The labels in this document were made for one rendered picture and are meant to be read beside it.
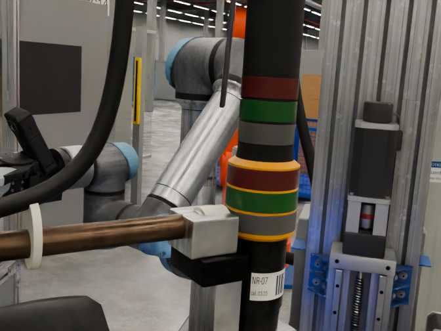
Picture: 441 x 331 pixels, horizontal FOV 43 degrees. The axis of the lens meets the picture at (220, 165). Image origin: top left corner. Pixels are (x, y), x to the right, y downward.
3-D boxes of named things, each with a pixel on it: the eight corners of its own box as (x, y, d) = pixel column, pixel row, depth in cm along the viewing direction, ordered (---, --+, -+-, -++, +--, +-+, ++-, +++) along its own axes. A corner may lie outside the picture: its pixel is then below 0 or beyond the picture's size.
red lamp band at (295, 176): (253, 194, 30) (254, 172, 30) (212, 178, 34) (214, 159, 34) (314, 189, 33) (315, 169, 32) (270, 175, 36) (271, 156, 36)
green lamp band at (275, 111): (260, 123, 30) (262, 100, 30) (228, 116, 33) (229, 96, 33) (307, 123, 32) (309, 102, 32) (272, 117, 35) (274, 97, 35)
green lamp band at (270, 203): (252, 217, 31) (253, 196, 30) (211, 199, 34) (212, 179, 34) (312, 210, 33) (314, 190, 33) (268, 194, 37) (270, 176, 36)
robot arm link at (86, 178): (96, 152, 95) (67, 139, 100) (73, 154, 91) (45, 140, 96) (91, 193, 97) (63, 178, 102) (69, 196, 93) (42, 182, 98)
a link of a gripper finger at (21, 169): (14, 188, 80) (37, 171, 88) (14, 177, 79) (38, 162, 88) (-19, 182, 80) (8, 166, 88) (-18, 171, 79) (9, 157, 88)
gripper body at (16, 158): (3, 215, 85) (69, 203, 94) (6, 161, 82) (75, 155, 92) (-22, 199, 89) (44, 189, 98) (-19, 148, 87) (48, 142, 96)
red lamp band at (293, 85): (262, 99, 30) (264, 77, 30) (229, 94, 33) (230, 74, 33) (309, 100, 32) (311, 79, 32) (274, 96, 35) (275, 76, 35)
